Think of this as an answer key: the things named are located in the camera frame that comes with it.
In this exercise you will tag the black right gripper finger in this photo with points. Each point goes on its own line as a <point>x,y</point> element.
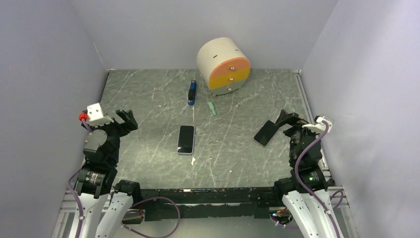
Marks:
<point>284,116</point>
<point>294,118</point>

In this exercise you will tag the phone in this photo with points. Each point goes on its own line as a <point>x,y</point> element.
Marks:
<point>266,133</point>
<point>186,139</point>

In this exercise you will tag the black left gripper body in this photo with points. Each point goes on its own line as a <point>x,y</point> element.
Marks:
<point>115,130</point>

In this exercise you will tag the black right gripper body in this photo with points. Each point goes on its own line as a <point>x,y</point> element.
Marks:
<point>296,132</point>

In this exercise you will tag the round beige drawer cabinet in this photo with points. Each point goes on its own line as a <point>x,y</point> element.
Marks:
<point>223,66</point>

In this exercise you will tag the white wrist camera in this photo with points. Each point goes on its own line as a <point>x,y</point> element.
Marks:
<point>95,116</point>
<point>320,124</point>

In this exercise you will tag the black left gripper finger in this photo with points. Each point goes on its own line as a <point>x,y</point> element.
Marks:
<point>130,121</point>
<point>121,115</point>

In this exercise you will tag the black base bar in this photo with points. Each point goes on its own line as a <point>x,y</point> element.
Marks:
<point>187,203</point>

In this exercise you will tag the blue black stapler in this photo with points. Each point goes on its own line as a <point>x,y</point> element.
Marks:
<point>192,93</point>

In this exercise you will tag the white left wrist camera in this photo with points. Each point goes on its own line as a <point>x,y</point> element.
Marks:
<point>95,116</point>

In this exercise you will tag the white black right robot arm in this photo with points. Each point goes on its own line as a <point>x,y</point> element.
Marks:
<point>305,193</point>

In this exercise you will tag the small green plastic tool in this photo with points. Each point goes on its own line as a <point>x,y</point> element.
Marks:
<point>212,108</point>

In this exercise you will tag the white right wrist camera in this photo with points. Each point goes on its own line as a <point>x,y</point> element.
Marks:
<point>320,124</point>

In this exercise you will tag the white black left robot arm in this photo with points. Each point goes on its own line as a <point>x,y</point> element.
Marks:
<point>95,178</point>

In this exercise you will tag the phone in lilac case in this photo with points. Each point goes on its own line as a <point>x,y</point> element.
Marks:
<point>186,139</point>

